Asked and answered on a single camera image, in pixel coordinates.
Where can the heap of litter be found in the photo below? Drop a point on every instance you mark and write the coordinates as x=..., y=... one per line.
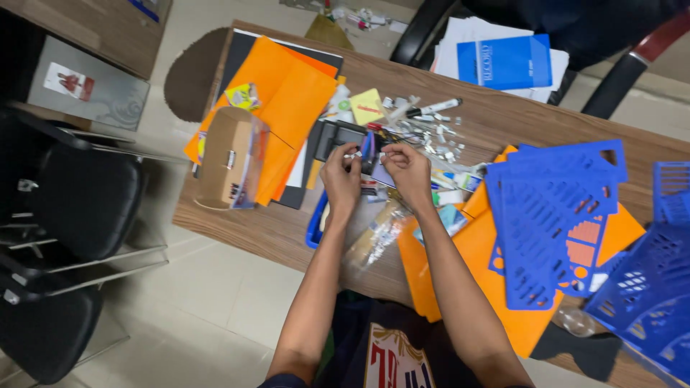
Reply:
x=361, y=16

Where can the orange plastic folders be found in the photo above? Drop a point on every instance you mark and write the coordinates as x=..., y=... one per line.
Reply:
x=485, y=269

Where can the glass panel with red sticker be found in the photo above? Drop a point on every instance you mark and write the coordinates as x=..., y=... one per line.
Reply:
x=102, y=91

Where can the heap of silver clips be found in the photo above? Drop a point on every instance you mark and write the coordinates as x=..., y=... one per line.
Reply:
x=431, y=134

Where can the small blue stapler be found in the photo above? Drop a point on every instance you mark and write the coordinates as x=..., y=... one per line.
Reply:
x=368, y=152

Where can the black card sheet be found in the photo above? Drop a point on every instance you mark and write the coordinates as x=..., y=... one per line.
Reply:
x=242, y=51

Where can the small yellow green packet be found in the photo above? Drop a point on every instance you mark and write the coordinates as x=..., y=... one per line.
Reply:
x=242, y=97

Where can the stack of blue plastic panels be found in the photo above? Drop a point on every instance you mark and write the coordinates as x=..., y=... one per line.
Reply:
x=550, y=215

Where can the black hole punch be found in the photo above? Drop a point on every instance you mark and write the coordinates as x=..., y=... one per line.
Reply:
x=337, y=137

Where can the white glue bottle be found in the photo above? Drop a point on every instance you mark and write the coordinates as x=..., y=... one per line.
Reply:
x=340, y=103

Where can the clear bag of sticks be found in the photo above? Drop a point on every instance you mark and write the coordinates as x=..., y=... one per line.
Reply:
x=377, y=237

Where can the black office chair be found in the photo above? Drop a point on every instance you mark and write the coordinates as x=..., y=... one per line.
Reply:
x=43, y=334
x=81, y=199

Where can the brown floor mat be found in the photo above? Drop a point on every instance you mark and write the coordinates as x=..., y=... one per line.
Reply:
x=191, y=75

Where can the yellow sticky note pad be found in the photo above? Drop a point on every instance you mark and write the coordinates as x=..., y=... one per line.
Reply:
x=366, y=106

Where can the black and white marker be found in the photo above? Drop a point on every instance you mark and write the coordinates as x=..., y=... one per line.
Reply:
x=434, y=107

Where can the cardboard box with clear window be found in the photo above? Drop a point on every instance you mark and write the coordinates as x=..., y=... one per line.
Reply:
x=229, y=156

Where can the person's left hand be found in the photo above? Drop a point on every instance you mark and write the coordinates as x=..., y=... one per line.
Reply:
x=339, y=186

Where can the wooden desk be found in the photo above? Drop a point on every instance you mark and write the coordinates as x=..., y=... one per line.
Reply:
x=81, y=27

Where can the clear round plastic lid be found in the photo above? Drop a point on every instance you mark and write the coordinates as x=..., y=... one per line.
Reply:
x=575, y=322

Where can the stack of white papers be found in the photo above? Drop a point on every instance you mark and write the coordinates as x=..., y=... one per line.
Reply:
x=458, y=32

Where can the black chair with red armrest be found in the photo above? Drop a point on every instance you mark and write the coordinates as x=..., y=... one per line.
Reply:
x=593, y=32

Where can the small blue plastic tray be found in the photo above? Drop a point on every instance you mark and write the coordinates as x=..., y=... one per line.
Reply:
x=314, y=226

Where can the blue plastic basket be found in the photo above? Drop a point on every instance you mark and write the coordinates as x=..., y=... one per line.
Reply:
x=647, y=291

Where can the stack of orange paper sheets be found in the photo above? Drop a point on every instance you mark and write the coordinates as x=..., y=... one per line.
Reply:
x=285, y=91

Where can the person's right hand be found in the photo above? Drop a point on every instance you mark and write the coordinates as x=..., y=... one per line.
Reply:
x=412, y=178

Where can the white glue tube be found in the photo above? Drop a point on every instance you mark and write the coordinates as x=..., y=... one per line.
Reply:
x=458, y=180

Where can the teal packet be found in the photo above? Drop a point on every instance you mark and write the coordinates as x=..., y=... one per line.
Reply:
x=450, y=220

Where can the person's dark printed shirt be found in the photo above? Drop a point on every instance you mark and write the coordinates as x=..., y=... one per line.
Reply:
x=388, y=350

